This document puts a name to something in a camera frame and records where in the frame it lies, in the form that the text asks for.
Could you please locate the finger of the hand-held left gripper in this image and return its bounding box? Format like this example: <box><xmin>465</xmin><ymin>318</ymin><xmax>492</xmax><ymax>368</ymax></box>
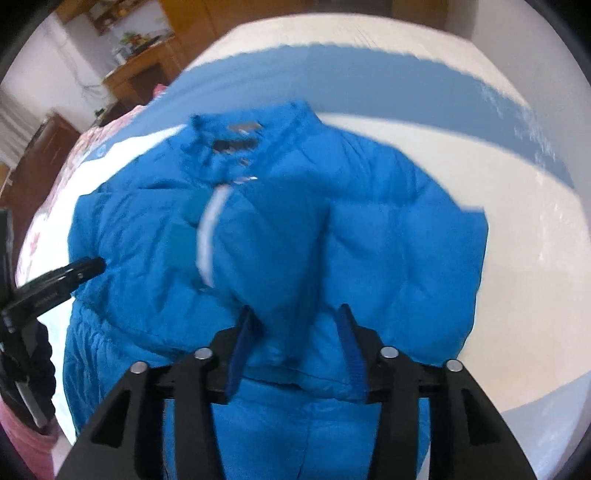
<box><xmin>0</xmin><ymin>257</ymin><xmax>107</xmax><ymax>325</ymax></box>

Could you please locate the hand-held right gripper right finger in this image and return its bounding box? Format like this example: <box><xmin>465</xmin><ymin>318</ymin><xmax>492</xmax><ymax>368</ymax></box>
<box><xmin>336</xmin><ymin>304</ymin><xmax>539</xmax><ymax>480</ymax></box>

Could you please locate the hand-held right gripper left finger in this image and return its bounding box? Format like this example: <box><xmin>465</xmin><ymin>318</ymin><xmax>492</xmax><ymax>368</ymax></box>
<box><xmin>55</xmin><ymin>306</ymin><xmax>258</xmax><ymax>480</ymax></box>

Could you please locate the blue puffer jacket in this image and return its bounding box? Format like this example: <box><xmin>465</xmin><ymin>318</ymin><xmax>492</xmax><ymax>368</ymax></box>
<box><xmin>62</xmin><ymin>100</ymin><xmax>490</xmax><ymax>480</ymax></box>

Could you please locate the pink cloth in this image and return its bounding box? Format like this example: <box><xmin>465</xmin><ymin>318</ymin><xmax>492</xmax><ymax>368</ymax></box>
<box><xmin>0</xmin><ymin>401</ymin><xmax>60</xmax><ymax>480</ymax></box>

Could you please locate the dark wooden cabinet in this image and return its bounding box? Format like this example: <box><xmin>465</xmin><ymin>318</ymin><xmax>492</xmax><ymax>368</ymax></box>
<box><xmin>0</xmin><ymin>112</ymin><xmax>83</xmax><ymax>205</ymax></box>

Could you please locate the white curtain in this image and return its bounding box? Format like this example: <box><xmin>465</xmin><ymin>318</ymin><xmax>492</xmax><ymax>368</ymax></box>
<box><xmin>0</xmin><ymin>95</ymin><xmax>52</xmax><ymax>168</ymax></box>

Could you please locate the bed with blue white sheet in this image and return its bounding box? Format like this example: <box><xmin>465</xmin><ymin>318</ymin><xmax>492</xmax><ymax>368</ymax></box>
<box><xmin>16</xmin><ymin>14</ymin><xmax>579</xmax><ymax>480</ymax></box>

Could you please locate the wooden desk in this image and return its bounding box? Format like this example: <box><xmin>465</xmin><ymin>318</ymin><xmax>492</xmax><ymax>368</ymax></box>
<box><xmin>102</xmin><ymin>34</ymin><xmax>186</xmax><ymax>108</ymax></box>

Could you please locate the orange wooden wardrobe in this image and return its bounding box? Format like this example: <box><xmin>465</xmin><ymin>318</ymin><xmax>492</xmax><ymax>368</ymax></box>
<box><xmin>159</xmin><ymin>0</ymin><xmax>243</xmax><ymax>72</ymax></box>

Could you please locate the wooden wall shelf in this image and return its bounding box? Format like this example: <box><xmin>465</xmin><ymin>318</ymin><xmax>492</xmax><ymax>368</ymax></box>
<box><xmin>56</xmin><ymin>0</ymin><xmax>161</xmax><ymax>34</ymax></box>

